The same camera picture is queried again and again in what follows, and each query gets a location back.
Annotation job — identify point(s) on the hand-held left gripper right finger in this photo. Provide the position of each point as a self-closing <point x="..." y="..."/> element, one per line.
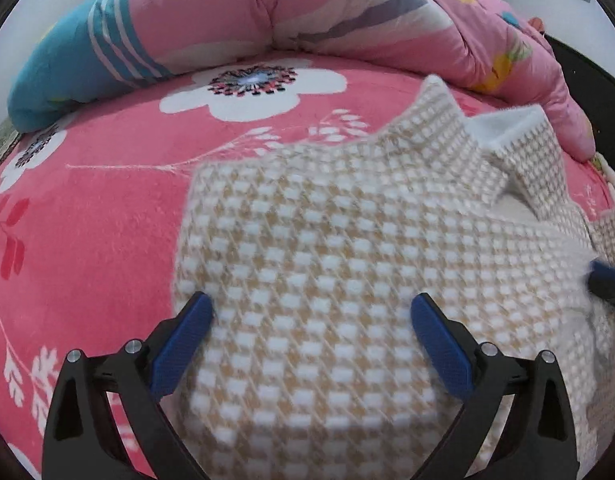
<point x="440" y="345"/>

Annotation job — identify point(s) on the beige white checked sweater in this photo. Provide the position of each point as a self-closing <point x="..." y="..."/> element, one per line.
<point x="337" y="240"/>

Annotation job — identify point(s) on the cream fuzzy blanket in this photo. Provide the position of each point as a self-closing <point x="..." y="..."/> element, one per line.
<point x="607" y="180"/>

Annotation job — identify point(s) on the pink floral blanket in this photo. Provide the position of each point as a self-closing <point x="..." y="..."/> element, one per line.
<point x="112" y="210"/>

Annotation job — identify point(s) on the pink printed quilt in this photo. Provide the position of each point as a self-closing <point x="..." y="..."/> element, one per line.
<point x="237" y="10"/>

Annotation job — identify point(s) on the pink cloth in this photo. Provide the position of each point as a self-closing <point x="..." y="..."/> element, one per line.
<point x="537" y="25"/>

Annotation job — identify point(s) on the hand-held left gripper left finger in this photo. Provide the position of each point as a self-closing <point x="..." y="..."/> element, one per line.
<point x="182" y="345"/>

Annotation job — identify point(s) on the dark padded headboard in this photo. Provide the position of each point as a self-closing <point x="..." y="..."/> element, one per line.
<point x="587" y="75"/>

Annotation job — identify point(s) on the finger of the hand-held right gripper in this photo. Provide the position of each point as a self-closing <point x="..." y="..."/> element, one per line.
<point x="607" y="275"/>

